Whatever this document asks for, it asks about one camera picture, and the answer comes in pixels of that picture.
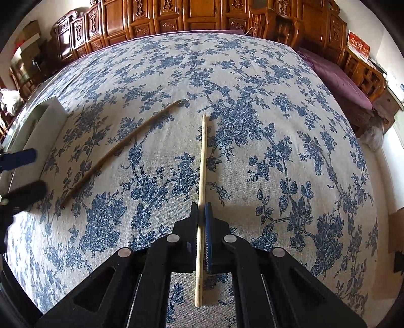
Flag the light bamboo chopstick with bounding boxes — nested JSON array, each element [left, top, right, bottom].
[[194, 114, 208, 308]]

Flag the dark brown chopstick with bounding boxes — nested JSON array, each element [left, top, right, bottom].
[[60, 100, 182, 208]]

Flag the rectangular metal tray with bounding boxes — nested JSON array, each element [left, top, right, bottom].
[[1, 97, 68, 195]]

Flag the stacked cardboard boxes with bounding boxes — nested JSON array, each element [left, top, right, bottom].
[[10, 20, 44, 87]]

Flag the blue floral tablecloth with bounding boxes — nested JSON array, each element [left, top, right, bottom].
[[7, 33, 378, 319]]

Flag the carved wooden sofa bench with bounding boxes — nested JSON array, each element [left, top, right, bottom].
[[50, 0, 304, 68]]

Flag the wooden side table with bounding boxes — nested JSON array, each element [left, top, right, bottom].
[[372, 86, 403, 133]]

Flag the purple armchair cushion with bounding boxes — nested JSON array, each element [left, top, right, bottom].
[[297, 48, 372, 111]]

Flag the red calendar card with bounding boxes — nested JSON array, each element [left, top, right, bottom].
[[347, 30, 370, 60]]

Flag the purple sofa cushion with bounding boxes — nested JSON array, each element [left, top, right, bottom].
[[87, 29, 246, 55]]

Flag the carved wooden armchair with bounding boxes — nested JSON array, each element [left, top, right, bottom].
[[296, 0, 386, 102]]

